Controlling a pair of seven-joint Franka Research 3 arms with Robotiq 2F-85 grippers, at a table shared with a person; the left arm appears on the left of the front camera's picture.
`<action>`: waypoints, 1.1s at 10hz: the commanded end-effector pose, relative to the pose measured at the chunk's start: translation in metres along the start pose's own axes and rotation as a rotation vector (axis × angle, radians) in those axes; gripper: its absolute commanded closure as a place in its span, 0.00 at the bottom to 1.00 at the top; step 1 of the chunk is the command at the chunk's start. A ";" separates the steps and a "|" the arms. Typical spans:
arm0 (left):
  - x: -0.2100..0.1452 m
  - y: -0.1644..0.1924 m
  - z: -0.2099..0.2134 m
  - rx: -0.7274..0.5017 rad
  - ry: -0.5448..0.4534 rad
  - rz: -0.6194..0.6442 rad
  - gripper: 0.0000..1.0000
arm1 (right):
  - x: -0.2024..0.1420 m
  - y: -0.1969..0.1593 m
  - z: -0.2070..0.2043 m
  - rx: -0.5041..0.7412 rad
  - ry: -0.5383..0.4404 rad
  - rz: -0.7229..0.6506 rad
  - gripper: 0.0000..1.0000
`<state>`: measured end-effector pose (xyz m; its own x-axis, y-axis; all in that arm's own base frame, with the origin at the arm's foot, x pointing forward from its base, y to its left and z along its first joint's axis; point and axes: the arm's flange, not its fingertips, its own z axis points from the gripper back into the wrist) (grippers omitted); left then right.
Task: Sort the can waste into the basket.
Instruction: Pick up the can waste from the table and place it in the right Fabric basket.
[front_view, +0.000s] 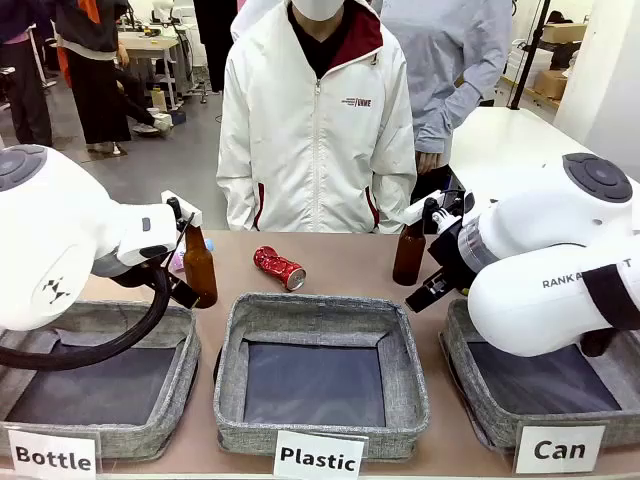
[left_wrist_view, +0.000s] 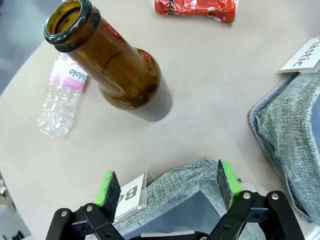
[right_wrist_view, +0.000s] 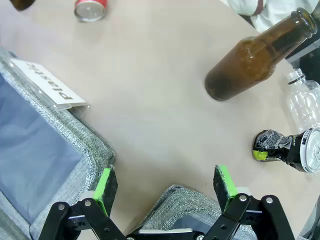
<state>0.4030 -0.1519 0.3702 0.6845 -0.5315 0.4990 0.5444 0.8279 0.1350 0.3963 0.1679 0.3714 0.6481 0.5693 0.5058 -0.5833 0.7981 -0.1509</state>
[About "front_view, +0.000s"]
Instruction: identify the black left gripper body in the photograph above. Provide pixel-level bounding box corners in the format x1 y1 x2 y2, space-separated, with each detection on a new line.
168 278 202 310

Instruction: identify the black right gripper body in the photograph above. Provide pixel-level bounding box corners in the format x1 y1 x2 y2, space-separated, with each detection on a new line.
427 219 482 302

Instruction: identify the brown glass bottle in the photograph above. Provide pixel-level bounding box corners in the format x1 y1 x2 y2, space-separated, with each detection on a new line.
182 225 219 310
391 222 428 287

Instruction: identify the clear bottle with pink label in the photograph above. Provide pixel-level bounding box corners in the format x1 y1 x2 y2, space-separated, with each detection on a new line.
167 237 217 274

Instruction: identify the person's right forearm white sleeve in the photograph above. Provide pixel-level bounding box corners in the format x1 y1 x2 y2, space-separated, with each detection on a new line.
215 124 262 232

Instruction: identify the person's left forearm white sleeve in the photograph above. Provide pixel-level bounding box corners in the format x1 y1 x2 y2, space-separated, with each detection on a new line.
368 124 418 235

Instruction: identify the grey fabric basket labelled Bottle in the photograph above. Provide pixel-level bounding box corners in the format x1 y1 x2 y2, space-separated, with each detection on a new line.
0 298 203 462

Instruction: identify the grey fabric basket labelled Can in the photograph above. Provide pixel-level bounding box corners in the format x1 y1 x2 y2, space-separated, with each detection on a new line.
438 297 640 454

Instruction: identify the crushed red can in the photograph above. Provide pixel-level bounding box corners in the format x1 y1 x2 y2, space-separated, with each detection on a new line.
252 245 308 293

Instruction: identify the grey fabric basket labelled Plastic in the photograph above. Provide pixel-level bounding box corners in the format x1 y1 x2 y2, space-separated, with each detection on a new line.
213 291 432 459

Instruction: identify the white Can label sign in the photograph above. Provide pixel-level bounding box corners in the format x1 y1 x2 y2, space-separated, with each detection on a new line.
514 422 607 476

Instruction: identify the hand of grey shirt person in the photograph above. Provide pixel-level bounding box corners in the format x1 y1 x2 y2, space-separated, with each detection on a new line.
416 150 443 176

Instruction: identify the large white table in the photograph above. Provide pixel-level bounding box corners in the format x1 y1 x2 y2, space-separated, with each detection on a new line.
448 105 609 202

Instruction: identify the person in white jacket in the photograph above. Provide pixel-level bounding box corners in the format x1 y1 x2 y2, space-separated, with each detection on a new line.
215 0 418 235

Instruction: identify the seated person with white shoe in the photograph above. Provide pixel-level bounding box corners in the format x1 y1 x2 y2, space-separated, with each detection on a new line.
113 64 175 140

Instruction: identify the white Plastic label sign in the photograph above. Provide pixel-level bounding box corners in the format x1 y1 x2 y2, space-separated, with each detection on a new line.
272 428 370 479

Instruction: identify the person in grey shirt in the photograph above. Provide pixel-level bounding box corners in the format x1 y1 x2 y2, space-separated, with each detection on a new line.
372 0 515 206

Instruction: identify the open cardboard box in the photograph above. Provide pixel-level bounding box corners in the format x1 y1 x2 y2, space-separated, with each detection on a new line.
532 68 570 100

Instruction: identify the white Bottle label sign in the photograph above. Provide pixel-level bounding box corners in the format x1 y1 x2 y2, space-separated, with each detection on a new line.
3 426 100 480

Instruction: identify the black stand pole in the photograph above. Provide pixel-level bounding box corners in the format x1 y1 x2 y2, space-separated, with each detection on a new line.
508 0 552 110

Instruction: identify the person in black skirt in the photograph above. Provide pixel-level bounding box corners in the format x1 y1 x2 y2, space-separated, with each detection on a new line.
53 0 132 155

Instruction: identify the flat cardboard box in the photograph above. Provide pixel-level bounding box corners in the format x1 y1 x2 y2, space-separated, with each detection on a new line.
541 21 589 45

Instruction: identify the white background desk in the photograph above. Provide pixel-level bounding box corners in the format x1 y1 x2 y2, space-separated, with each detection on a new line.
116 33 182 112

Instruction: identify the person in dark clothes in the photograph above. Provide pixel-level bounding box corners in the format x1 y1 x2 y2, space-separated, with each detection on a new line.
0 0 55 147

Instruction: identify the white face mask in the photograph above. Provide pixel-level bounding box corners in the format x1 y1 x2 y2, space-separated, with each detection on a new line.
290 0 356 23

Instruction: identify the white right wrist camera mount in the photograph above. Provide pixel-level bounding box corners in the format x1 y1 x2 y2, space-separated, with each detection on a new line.
402 188 475 235

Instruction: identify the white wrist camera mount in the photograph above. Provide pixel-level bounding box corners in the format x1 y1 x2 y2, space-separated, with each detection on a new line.
160 189 203 227
402 188 475 235

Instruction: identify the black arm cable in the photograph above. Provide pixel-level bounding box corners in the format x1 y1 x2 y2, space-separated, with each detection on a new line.
0 214 195 372

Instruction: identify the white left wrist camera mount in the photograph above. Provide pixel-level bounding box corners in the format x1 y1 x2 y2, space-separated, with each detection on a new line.
160 189 203 227

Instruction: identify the black strap on arm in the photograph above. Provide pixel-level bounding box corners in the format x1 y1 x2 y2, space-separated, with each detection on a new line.
581 263 640 332

